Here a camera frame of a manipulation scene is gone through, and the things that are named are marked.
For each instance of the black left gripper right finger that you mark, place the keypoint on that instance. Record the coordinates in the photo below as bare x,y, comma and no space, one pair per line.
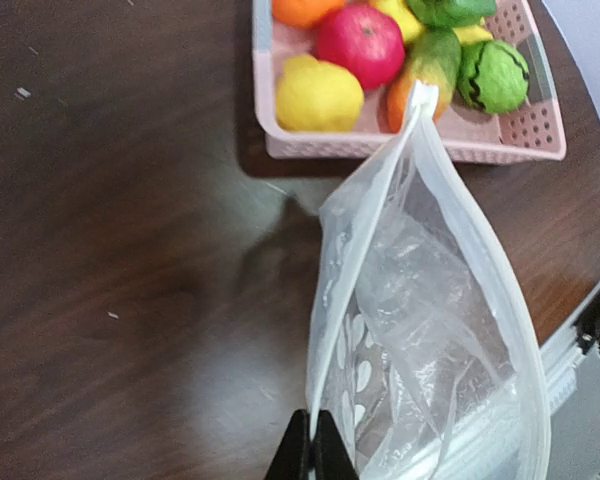
331,459

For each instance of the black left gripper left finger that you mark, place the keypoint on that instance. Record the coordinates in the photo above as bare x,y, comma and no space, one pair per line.
292,458

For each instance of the clear polka dot zip bag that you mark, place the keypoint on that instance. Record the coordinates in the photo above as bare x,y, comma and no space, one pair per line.
421,344

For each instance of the green striped toy watermelon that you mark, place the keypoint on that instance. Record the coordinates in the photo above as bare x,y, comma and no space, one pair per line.
493,77

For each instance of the yellow toy lemon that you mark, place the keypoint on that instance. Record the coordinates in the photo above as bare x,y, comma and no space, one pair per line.
317,96

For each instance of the pink perforated plastic basket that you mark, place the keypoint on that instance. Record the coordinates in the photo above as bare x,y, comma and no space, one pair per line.
533,132

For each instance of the green orange toy mango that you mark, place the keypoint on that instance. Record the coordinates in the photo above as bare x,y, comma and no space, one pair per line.
434,59

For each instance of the red toy apple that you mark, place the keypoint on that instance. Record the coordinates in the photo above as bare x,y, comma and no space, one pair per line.
365,41

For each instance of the yellow toy banana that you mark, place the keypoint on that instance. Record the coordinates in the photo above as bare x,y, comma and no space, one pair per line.
411,28

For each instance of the orange toy fruit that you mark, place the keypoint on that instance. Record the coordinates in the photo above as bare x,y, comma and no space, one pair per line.
304,14

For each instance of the green toy bell pepper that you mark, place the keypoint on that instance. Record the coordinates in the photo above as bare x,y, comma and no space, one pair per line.
451,13

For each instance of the aluminium front rail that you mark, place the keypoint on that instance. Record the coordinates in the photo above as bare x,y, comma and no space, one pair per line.
574,394

